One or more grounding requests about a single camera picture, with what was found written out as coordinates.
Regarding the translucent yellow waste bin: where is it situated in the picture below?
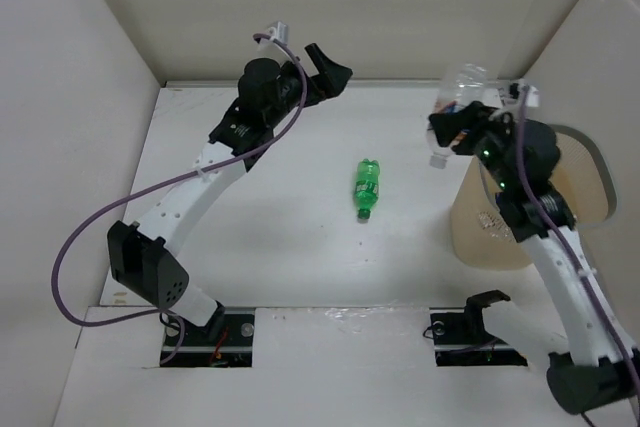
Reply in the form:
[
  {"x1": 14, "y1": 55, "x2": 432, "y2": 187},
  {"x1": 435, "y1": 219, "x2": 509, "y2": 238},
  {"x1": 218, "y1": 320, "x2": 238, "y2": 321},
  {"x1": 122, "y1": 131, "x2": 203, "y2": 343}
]
[{"x1": 449, "y1": 124, "x2": 619, "y2": 269}]

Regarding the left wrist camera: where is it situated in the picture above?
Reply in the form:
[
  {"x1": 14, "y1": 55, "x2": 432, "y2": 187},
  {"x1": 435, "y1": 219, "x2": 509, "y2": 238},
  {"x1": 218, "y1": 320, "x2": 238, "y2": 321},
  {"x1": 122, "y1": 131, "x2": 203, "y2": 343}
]
[{"x1": 253, "y1": 21, "x2": 289, "y2": 47}]

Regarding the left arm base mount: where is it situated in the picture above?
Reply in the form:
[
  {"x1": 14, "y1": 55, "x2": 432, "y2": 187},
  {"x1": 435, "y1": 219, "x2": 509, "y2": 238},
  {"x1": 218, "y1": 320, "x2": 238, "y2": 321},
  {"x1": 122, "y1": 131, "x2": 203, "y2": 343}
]
[{"x1": 160, "y1": 309, "x2": 255, "y2": 368}]

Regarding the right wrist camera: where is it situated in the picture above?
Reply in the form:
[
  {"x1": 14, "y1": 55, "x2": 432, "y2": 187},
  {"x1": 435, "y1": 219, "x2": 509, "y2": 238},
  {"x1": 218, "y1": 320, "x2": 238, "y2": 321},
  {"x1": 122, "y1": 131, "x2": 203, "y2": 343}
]
[{"x1": 497, "y1": 78, "x2": 540, "y2": 110}]

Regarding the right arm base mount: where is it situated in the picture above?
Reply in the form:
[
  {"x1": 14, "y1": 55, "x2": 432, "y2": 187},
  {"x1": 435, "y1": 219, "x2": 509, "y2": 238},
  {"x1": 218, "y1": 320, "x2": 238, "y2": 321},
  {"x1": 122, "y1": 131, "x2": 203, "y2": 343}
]
[{"x1": 423, "y1": 290, "x2": 528, "y2": 367}]

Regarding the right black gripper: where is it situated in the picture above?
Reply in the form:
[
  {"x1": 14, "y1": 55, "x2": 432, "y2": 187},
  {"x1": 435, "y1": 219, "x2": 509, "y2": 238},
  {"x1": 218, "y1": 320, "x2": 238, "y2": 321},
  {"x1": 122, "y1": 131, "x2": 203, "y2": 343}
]
[{"x1": 426, "y1": 100, "x2": 517, "y2": 191}]

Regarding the clear bottle orange blue label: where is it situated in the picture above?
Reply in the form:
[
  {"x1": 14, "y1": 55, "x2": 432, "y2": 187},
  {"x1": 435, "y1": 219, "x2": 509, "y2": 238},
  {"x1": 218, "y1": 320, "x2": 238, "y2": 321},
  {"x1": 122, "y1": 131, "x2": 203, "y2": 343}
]
[{"x1": 426, "y1": 63, "x2": 487, "y2": 169}]

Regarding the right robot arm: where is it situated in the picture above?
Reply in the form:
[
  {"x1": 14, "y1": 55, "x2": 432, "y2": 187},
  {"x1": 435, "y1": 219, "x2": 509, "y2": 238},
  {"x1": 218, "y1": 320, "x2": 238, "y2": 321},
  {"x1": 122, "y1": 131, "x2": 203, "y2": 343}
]
[{"x1": 429, "y1": 101, "x2": 639, "y2": 416}]

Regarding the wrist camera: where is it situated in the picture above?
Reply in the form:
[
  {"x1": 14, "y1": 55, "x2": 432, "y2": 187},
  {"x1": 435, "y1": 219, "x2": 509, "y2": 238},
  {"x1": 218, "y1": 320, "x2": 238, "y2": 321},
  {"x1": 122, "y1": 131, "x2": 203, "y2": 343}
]
[
  {"x1": 497, "y1": 78, "x2": 540, "y2": 110},
  {"x1": 253, "y1": 21, "x2": 289, "y2": 47}
]

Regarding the aluminium table edge rail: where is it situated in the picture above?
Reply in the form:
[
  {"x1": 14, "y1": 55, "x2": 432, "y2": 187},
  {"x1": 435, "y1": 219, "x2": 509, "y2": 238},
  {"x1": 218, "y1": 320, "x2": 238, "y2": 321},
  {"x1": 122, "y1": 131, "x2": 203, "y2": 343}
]
[{"x1": 162, "y1": 77, "x2": 516, "y2": 89}]

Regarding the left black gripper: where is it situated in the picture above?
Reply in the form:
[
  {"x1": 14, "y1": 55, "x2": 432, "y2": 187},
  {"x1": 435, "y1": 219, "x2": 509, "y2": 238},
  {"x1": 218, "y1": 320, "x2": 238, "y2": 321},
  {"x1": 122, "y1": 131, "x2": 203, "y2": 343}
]
[{"x1": 266, "y1": 45, "x2": 352, "y2": 129}]

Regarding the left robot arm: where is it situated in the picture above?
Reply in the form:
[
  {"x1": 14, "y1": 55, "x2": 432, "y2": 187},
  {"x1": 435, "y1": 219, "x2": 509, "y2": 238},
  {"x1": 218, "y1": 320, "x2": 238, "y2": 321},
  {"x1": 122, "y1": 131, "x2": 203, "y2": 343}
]
[{"x1": 107, "y1": 44, "x2": 353, "y2": 344}]

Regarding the green plastic bottle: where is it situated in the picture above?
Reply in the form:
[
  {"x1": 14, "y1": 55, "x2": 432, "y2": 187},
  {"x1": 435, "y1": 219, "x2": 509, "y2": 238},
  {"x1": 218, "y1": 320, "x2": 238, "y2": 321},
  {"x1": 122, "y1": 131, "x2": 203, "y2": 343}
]
[{"x1": 353, "y1": 159, "x2": 380, "y2": 221}]

